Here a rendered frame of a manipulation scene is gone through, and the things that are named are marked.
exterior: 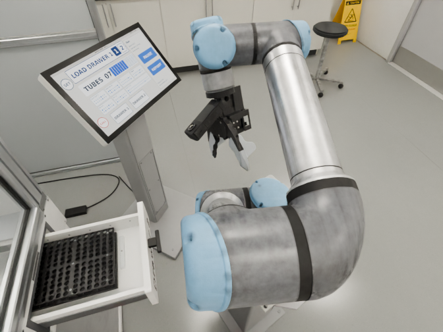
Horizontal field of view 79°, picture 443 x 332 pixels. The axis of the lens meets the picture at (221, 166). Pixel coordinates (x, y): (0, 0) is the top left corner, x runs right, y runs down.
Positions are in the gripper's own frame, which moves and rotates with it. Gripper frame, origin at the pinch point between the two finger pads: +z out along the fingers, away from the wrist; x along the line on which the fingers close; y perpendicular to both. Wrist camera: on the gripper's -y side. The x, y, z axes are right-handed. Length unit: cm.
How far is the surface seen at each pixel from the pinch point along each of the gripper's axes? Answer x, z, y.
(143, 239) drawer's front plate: 12.6, 16.0, -25.7
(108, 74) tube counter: 61, -27, -7
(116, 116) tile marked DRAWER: 54, -12, -12
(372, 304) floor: -6, 119, 71
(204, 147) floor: 143, 52, 70
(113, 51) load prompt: 66, -35, -1
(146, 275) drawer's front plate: 3.7, 20.3, -29.8
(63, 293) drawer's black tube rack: 15, 20, -49
